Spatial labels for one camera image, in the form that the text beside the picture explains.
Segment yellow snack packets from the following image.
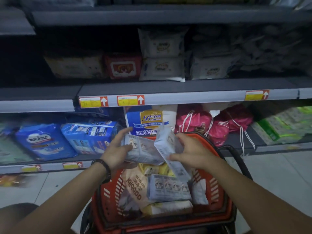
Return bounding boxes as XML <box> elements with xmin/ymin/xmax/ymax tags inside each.
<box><xmin>138</xmin><ymin>163</ymin><xmax>176</xmax><ymax>178</ymax></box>

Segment green white tissue packs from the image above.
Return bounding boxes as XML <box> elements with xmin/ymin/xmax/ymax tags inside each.
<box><xmin>252</xmin><ymin>106</ymin><xmax>312</xmax><ymax>146</ymax></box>

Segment red plastic shopping basket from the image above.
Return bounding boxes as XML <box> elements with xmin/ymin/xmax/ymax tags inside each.
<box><xmin>91</xmin><ymin>132</ymin><xmax>237</xmax><ymax>234</ymax></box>

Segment black basket handle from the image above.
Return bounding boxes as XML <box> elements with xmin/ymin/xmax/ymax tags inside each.
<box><xmin>218</xmin><ymin>145</ymin><xmax>253</xmax><ymax>181</ymax></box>

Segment person's left hand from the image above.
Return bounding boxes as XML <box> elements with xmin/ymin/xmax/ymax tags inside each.
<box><xmin>100</xmin><ymin>127</ymin><xmax>138</xmax><ymax>174</ymax></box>

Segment large blue diaper pack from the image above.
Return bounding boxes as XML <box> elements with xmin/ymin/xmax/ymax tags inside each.
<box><xmin>15</xmin><ymin>124</ymin><xmax>78</xmax><ymax>161</ymax></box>

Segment orange packet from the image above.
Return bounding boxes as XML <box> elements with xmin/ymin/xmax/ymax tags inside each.
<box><xmin>0</xmin><ymin>174</ymin><xmax>26</xmax><ymax>188</ymax></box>

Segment beige printed soft bag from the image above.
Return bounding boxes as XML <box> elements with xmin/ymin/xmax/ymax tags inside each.
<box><xmin>121</xmin><ymin>166</ymin><xmax>153</xmax><ymax>209</ymax></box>

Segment person's left forearm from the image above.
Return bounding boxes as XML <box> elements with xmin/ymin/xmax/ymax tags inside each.
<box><xmin>10</xmin><ymin>163</ymin><xmax>109</xmax><ymax>234</ymax></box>

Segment red wet wipes pack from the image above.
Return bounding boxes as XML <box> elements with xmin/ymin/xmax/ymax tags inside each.
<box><xmin>104</xmin><ymin>53</ymin><xmax>143</xmax><ymax>80</ymax></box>

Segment pale blue tissue pack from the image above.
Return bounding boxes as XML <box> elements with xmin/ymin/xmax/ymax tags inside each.
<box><xmin>121</xmin><ymin>133</ymin><xmax>165</xmax><ymax>166</ymax></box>
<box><xmin>154</xmin><ymin>124</ymin><xmax>192</xmax><ymax>183</ymax></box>
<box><xmin>147</xmin><ymin>174</ymin><xmax>192</xmax><ymax>202</ymax></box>

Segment grey metal store shelf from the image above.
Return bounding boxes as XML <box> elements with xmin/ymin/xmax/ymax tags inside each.
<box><xmin>0</xmin><ymin>4</ymin><xmax>312</xmax><ymax>36</ymax></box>
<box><xmin>0</xmin><ymin>77</ymin><xmax>312</xmax><ymax>114</ymax></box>
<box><xmin>0</xmin><ymin>131</ymin><xmax>312</xmax><ymax>175</ymax></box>

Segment pink drawstring bag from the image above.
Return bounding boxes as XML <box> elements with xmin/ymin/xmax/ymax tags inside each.
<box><xmin>175</xmin><ymin>104</ymin><xmax>230</xmax><ymax>147</ymax></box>
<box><xmin>219</xmin><ymin>104</ymin><xmax>256</xmax><ymax>156</ymax></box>

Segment white wet wipes pack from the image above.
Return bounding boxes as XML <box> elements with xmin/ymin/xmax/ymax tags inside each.
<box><xmin>190</xmin><ymin>55</ymin><xmax>232</xmax><ymax>81</ymax></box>
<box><xmin>139</xmin><ymin>57</ymin><xmax>186</xmax><ymax>83</ymax></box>
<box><xmin>138</xmin><ymin>27</ymin><xmax>188</xmax><ymax>59</ymax></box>

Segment blue white pad pack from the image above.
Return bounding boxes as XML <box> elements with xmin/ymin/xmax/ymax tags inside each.
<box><xmin>60</xmin><ymin>120</ymin><xmax>120</xmax><ymax>155</ymax></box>

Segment white blue gold-label pack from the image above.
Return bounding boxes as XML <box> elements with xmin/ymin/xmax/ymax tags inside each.
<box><xmin>124</xmin><ymin>105</ymin><xmax>178</xmax><ymax>138</ymax></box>

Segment small white tissue pack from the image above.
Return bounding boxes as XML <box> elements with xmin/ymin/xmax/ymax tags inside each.
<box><xmin>191</xmin><ymin>179</ymin><xmax>209</xmax><ymax>205</ymax></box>

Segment person's right forearm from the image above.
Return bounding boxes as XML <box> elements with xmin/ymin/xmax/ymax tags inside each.
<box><xmin>209</xmin><ymin>157</ymin><xmax>312</xmax><ymax>234</ymax></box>

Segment pile of dark grey packs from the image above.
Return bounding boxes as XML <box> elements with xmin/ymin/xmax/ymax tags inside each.
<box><xmin>189</xmin><ymin>24</ymin><xmax>312</xmax><ymax>77</ymax></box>

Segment black beaded wrist bracelet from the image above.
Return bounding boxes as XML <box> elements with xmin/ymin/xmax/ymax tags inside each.
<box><xmin>91</xmin><ymin>159</ymin><xmax>112</xmax><ymax>184</ymax></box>

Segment yellow red price tag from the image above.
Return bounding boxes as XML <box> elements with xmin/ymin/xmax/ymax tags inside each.
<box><xmin>245</xmin><ymin>90</ymin><xmax>270</xmax><ymax>101</ymax></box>
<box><xmin>117</xmin><ymin>95</ymin><xmax>145</xmax><ymax>106</ymax></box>
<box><xmin>21</xmin><ymin>164</ymin><xmax>41</xmax><ymax>172</ymax></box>
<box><xmin>62</xmin><ymin>162</ymin><xmax>83</xmax><ymax>169</ymax></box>
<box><xmin>79</xmin><ymin>96</ymin><xmax>109</xmax><ymax>108</ymax></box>

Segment person's right hand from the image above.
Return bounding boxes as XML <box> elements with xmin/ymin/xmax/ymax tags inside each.
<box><xmin>168</xmin><ymin>133</ymin><xmax>221</xmax><ymax>170</ymax></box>

